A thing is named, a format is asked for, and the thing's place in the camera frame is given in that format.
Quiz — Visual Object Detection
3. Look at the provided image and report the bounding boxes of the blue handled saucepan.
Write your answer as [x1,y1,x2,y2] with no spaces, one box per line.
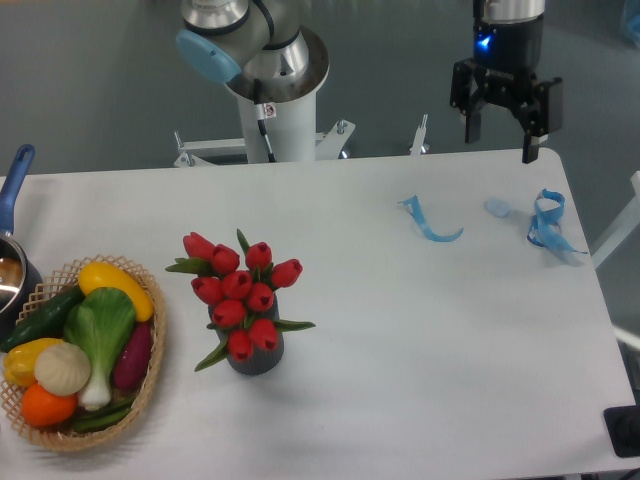
[1,144,42,341]

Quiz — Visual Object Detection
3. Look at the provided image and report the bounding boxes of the green bean pods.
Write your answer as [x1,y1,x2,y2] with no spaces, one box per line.
[71,396,134,434]

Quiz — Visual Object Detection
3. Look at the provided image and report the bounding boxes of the woven wicker basket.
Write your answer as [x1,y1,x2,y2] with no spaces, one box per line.
[1,255,167,452]

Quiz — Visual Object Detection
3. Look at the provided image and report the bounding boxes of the white metal robot stand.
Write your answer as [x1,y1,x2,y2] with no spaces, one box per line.
[172,92,431,169]

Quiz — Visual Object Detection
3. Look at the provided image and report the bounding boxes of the tangled blue ribbon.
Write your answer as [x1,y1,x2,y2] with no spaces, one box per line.
[526,188,588,258]

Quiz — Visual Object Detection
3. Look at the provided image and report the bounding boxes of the curved blue ribbon strip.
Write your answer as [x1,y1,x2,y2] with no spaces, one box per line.
[398,195,464,243]

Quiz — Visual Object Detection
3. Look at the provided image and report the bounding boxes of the black device at table edge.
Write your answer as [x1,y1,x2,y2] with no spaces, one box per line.
[603,405,640,458]

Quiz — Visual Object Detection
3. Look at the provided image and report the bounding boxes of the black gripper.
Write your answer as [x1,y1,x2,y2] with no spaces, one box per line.
[450,16,563,164]

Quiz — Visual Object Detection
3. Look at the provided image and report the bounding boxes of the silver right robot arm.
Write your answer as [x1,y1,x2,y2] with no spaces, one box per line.
[450,1,563,149]

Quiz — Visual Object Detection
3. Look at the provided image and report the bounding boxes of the white frame at right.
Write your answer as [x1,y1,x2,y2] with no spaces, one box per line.
[591,171,639,269]

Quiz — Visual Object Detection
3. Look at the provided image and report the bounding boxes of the red tulip bouquet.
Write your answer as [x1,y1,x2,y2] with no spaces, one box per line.
[166,230,315,372]

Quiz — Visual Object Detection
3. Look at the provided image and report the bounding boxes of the silver robot arm blue cap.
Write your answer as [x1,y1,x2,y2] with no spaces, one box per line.
[176,0,329,103]

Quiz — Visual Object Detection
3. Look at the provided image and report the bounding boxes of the green bok choy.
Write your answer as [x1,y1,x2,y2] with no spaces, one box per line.
[63,287,136,411]

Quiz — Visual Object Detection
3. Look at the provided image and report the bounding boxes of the orange fruit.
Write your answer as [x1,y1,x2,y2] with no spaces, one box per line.
[21,383,77,427]

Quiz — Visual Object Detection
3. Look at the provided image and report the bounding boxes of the purple sweet potato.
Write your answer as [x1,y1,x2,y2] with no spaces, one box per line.
[112,322,152,390]

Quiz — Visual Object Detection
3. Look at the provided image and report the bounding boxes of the white garlic bulb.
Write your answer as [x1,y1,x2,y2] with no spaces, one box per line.
[34,342,91,396]

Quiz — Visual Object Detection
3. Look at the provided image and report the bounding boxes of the yellow bell pepper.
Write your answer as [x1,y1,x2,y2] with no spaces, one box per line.
[3,338,63,387]

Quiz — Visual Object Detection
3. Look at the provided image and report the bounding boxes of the small pale blue cap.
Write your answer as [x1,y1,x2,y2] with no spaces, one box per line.
[484,198,511,218]

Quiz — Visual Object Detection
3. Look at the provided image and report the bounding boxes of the dark green cucumber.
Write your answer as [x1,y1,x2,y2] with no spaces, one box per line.
[1,285,85,353]

